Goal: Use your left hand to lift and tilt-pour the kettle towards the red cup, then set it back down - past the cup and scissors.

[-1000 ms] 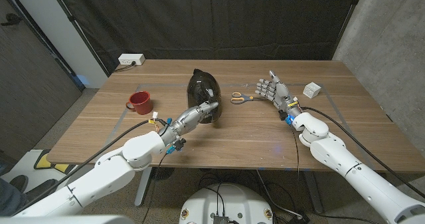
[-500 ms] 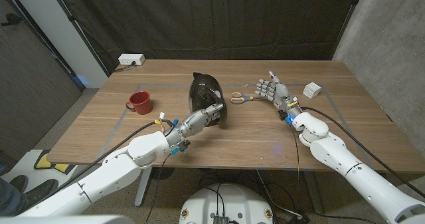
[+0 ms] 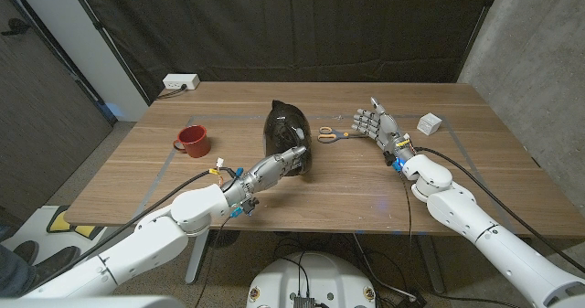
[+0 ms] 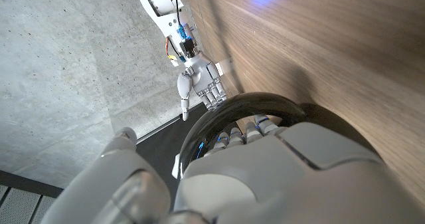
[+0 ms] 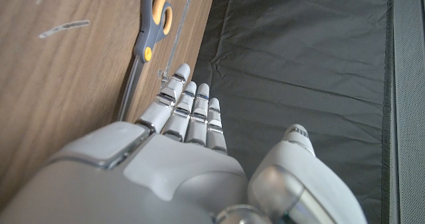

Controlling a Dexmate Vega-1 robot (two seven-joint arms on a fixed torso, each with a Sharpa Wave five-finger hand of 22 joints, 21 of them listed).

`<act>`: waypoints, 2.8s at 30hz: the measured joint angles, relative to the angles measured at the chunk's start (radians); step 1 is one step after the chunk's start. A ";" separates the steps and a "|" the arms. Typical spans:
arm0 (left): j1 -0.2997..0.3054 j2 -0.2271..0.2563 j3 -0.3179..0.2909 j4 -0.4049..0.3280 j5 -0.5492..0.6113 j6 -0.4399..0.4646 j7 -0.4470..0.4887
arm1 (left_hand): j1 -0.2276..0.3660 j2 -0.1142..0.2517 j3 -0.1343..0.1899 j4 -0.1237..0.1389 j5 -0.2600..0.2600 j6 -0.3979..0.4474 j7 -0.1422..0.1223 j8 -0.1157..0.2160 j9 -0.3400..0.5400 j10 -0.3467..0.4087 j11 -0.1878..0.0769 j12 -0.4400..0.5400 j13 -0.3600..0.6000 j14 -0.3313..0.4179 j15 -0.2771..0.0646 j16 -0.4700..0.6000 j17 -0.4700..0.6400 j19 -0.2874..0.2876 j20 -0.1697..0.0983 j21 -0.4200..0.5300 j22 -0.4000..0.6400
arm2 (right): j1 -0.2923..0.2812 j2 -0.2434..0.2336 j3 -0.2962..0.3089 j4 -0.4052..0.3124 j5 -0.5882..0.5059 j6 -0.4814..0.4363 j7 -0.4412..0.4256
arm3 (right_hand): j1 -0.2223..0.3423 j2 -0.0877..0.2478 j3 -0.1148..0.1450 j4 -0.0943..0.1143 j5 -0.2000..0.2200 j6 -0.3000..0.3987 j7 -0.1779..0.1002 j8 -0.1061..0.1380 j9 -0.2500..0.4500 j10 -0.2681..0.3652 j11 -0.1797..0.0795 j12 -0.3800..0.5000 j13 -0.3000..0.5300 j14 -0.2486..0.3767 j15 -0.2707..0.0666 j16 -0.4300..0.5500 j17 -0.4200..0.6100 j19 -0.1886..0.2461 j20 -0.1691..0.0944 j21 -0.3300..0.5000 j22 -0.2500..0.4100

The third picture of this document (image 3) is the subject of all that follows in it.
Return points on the white power strip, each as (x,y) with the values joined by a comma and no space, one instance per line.
(180,81)

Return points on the dark leather shoe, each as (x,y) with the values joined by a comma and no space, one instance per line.
(26,251)
(57,260)

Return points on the grey table leg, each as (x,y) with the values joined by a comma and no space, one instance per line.
(432,267)
(196,262)

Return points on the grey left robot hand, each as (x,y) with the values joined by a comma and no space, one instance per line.
(265,173)

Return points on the grey ribbed torso module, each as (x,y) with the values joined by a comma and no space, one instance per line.
(303,302)

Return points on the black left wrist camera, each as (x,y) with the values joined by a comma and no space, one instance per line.
(250,205)

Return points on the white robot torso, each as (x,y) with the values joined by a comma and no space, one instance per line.
(320,276)

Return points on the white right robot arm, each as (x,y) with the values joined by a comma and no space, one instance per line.
(484,235)

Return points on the dark wood door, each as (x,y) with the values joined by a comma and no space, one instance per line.
(45,116)

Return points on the person leg in jeans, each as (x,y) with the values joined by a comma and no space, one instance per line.
(13,276)

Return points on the white floor board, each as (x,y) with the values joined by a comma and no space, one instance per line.
(32,228)

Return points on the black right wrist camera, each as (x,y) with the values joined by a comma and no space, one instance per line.
(390,158)

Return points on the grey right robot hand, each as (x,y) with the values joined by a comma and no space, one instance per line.
(386,130)

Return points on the red enamel cup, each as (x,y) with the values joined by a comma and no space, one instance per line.
(194,141)

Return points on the black glossy kettle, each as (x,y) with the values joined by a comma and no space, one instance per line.
(285,134)

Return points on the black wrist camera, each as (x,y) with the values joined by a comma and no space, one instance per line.
(250,205)
(390,158)

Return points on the small white cube box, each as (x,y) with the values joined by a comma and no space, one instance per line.
(429,124)

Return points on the black fabric backdrop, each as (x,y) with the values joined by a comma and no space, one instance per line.
(297,24)

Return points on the black power adapter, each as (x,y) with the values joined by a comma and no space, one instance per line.
(411,300)

